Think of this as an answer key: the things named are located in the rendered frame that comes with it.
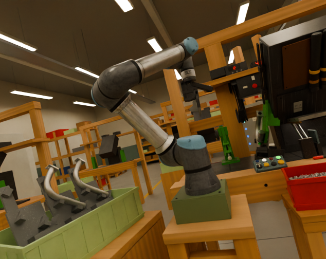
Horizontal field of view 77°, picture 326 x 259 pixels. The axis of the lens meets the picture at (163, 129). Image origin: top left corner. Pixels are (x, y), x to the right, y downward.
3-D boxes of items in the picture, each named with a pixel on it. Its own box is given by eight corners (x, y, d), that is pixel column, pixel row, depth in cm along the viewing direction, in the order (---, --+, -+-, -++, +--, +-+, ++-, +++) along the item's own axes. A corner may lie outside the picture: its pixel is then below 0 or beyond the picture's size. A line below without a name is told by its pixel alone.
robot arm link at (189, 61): (172, 54, 113) (184, 55, 118) (176, 74, 113) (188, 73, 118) (181, 48, 107) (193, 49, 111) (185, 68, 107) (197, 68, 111)
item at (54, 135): (103, 196, 586) (85, 119, 596) (34, 209, 646) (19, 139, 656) (112, 190, 639) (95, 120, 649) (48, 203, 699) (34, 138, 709)
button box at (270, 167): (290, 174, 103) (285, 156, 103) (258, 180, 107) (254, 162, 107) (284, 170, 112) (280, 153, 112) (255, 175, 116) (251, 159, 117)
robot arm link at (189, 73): (194, 71, 116) (194, 67, 107) (196, 79, 115) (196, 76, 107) (181, 74, 117) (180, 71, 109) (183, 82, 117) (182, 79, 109)
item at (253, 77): (264, 91, 150) (259, 71, 150) (240, 97, 154) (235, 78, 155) (261, 93, 162) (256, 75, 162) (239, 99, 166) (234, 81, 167)
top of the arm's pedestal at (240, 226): (256, 238, 66) (253, 225, 66) (164, 245, 76) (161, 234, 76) (247, 201, 96) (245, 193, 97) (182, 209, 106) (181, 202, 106)
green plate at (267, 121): (280, 134, 124) (281, 99, 123) (265, 134, 126) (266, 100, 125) (275, 133, 135) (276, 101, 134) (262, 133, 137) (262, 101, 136)
